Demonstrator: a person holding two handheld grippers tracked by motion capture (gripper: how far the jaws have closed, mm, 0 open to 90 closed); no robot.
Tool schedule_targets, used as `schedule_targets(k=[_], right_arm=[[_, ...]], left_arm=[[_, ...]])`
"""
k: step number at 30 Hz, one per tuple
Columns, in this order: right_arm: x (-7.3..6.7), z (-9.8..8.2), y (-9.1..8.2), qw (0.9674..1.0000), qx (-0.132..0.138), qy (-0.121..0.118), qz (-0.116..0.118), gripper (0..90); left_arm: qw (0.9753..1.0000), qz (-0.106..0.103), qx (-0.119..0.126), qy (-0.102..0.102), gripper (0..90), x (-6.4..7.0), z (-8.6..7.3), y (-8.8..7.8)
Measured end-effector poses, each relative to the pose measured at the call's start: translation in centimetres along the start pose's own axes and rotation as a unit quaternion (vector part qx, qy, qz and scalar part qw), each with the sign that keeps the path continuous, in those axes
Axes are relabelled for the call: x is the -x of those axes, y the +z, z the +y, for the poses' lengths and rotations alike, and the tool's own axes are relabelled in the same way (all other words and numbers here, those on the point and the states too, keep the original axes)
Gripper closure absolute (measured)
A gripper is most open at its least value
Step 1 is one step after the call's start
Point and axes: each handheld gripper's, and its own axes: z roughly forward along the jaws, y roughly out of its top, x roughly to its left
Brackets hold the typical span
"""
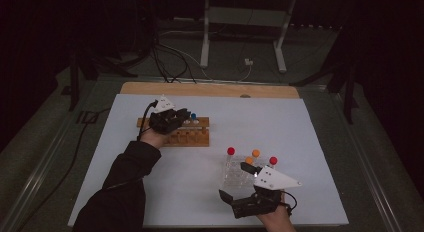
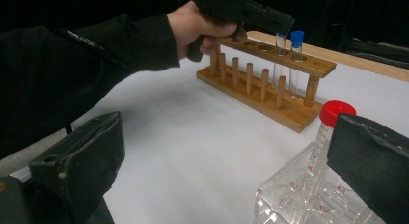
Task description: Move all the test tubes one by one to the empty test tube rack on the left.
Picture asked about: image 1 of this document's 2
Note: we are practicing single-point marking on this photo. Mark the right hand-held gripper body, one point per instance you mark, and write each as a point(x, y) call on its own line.
point(273, 178)

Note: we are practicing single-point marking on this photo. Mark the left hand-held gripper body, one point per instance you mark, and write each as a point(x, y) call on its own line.
point(163, 120)

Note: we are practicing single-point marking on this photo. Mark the orange capped test tube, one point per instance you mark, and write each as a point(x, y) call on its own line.
point(248, 160)
point(255, 153)

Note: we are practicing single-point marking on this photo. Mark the blue capped test tube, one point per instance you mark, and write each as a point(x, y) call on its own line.
point(193, 116)

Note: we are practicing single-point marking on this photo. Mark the clear acrylic test tube rack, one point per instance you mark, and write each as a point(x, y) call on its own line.
point(235, 175)

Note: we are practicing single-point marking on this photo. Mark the red capped test tube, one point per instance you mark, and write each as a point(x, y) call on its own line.
point(230, 151)
point(273, 160)

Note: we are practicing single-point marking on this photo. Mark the wooden test tube rack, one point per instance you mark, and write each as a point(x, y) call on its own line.
point(196, 140)

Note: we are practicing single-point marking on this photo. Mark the person's left hand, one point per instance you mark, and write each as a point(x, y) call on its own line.
point(155, 138)

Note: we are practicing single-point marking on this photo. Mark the person's right hand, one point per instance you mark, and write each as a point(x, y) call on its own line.
point(276, 217)

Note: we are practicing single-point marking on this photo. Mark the white table sheet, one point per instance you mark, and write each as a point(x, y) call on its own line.
point(200, 178)

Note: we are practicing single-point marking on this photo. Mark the white metal stand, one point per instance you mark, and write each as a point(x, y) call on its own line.
point(205, 42)

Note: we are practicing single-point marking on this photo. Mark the white power adapter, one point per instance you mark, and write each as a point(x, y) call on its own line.
point(248, 61)

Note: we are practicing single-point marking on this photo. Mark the black tripod stand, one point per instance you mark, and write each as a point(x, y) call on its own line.
point(74, 85)
point(349, 98)

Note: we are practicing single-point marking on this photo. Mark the metal frame rail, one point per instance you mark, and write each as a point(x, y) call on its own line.
point(363, 158)
point(43, 158)

